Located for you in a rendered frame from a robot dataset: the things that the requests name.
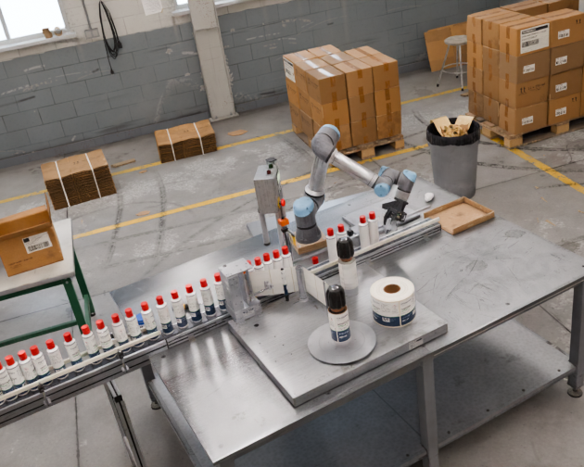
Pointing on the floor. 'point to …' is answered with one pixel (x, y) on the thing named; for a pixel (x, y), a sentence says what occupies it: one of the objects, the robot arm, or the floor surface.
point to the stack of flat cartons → (78, 179)
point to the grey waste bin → (455, 168)
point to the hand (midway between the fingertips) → (386, 231)
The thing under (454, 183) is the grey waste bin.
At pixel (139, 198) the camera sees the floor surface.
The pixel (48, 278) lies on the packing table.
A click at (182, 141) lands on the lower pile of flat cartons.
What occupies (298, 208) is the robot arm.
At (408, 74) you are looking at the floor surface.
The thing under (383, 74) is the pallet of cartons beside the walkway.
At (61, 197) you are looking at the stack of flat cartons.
